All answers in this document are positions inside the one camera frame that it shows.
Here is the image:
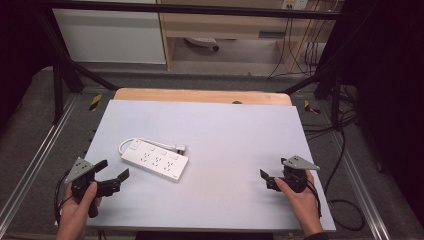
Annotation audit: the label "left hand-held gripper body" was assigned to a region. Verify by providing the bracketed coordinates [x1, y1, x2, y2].
[64, 156, 121, 219]

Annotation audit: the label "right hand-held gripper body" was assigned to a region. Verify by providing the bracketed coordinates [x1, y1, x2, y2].
[266, 155, 321, 194]

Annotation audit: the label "white power strip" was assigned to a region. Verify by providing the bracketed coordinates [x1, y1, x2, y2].
[120, 139, 190, 184]
[184, 36, 220, 52]

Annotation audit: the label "white power strip cable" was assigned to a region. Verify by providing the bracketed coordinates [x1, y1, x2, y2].
[117, 137, 187, 156]

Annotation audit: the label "person's right hand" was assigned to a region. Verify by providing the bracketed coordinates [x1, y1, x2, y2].
[274, 169, 325, 238]

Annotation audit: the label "person's left hand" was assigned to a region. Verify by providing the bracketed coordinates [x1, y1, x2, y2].
[56, 181, 103, 240]

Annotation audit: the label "wooden table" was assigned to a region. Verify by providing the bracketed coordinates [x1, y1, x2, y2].
[113, 87, 293, 107]

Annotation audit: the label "black curtain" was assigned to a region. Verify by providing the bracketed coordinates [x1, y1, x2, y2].
[0, 0, 59, 134]
[328, 0, 424, 228]

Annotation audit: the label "white cabinet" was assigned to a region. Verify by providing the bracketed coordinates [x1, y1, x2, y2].
[52, 0, 167, 65]

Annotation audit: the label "white power strip under desk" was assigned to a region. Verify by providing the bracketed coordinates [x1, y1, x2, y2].
[184, 36, 220, 52]

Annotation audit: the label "wooden desk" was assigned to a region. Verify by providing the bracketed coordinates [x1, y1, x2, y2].
[156, 0, 334, 73]

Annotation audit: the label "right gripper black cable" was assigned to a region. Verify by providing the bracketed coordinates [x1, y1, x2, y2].
[305, 179, 323, 219]

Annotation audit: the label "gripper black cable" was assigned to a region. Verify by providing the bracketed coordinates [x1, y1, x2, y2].
[53, 169, 74, 225]
[305, 179, 323, 219]

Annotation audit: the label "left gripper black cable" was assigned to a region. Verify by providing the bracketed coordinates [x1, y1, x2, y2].
[53, 169, 74, 225]

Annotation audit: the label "aluminium floor rail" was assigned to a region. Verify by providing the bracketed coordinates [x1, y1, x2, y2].
[318, 99, 392, 240]
[0, 94, 78, 231]

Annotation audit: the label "black floor cable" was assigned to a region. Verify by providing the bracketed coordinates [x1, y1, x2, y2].
[301, 84, 366, 232]

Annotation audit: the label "hanging black cables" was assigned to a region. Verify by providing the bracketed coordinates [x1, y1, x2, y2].
[267, 9, 329, 80]

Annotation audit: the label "white wall socket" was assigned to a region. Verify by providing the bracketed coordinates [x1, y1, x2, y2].
[281, 0, 310, 11]

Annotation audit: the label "black metal frame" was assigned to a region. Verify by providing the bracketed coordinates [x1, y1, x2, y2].
[33, 0, 354, 126]

